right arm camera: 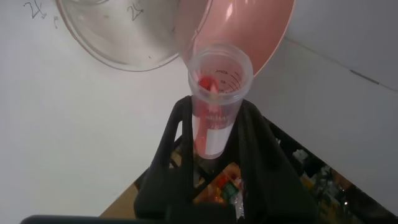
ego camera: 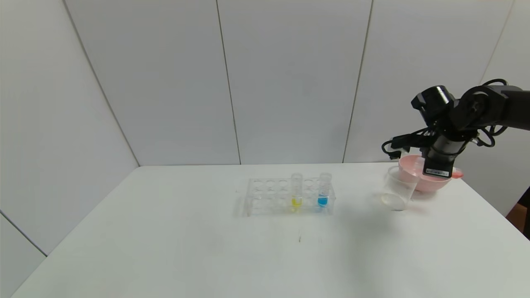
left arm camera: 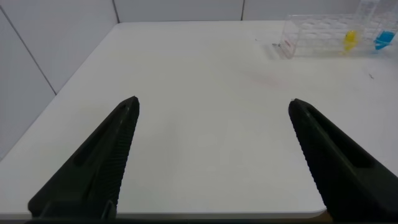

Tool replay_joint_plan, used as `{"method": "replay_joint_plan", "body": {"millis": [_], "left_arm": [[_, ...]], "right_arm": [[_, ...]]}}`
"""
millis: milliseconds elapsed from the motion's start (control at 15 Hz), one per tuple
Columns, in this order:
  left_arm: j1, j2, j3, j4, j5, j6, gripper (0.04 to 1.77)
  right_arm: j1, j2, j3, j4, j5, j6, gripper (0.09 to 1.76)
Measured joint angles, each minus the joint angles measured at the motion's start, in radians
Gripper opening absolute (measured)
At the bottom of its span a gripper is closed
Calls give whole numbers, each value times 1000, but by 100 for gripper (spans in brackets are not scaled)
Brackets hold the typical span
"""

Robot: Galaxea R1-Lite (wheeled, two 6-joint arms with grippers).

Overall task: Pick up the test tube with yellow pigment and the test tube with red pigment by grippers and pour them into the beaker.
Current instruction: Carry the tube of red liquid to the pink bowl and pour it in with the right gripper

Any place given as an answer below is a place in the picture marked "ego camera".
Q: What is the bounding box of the test tube with blue pigment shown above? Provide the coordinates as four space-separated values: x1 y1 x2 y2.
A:
318 173 332 208

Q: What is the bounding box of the clear acrylic test tube rack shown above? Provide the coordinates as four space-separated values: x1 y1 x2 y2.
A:
243 177 336 217

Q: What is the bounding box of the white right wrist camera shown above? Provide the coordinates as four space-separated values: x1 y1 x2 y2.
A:
389 137 415 160

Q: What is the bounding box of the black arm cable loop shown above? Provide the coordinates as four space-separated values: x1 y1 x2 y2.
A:
475 78 509 148

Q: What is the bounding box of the test tube with yellow pigment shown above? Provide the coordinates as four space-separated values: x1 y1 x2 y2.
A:
290 173 304 212

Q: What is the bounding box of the pink bowl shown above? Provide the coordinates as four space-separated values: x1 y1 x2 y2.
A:
397 155 454 193

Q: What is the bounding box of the black camera cable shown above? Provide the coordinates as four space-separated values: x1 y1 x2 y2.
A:
381 127 434 160

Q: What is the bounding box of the clear plastic beaker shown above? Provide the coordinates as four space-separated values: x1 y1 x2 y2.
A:
380 166 420 212

